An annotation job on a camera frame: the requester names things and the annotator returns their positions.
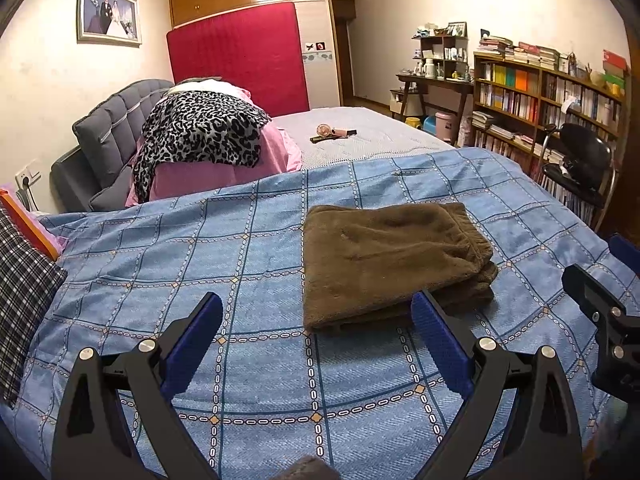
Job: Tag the small desktop shelf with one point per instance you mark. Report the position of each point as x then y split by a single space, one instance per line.
443 53

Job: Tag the grey upholstered headboard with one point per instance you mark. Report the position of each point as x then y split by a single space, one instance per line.
95 176

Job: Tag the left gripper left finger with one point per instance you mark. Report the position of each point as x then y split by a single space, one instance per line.
92 439

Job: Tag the wooden desk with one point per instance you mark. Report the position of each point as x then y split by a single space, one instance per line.
423 87

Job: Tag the brown fleece pants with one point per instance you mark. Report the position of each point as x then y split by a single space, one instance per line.
364 265

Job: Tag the wooden bookshelf with books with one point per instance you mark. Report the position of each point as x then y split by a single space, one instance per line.
520 88

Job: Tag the blue patterned bedspread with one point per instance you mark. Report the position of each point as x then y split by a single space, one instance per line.
371 403

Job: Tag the leopard print cloth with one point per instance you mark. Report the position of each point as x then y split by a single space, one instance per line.
198 126

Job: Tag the white mattress sheet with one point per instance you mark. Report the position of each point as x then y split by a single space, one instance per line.
377 136

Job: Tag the black chair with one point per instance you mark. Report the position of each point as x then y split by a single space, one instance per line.
577 168

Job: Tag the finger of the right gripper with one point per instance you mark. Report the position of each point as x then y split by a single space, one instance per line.
617 335
626 252

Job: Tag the hair dryer on bed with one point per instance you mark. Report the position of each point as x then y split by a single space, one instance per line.
325 132

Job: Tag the wall power outlet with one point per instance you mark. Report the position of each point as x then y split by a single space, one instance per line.
28 175

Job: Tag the framed wedding photo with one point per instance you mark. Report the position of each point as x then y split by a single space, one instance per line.
108 22

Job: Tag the orange box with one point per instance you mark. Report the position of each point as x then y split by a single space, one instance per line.
30 228

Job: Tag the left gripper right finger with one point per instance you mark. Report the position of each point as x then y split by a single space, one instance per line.
517 419

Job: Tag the red padded wall panel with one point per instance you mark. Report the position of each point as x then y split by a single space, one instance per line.
257 49

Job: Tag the pink waste bin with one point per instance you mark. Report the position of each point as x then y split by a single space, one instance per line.
445 123

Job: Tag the plaid cloth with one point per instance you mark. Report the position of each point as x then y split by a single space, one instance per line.
29 282

